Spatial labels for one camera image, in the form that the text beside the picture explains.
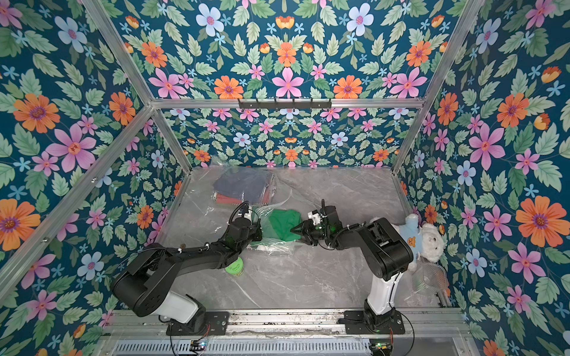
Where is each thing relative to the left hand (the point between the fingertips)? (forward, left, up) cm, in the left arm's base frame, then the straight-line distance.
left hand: (262, 222), depth 92 cm
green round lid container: (-18, +10, -2) cm, 20 cm away
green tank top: (+2, -8, -3) cm, 9 cm away
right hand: (-4, -14, 0) cm, 15 cm away
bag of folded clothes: (+18, +9, +3) cm, 21 cm away
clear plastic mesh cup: (-27, -64, -6) cm, 69 cm away
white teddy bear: (-16, -62, +4) cm, 64 cm away
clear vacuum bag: (-9, -3, -2) cm, 10 cm away
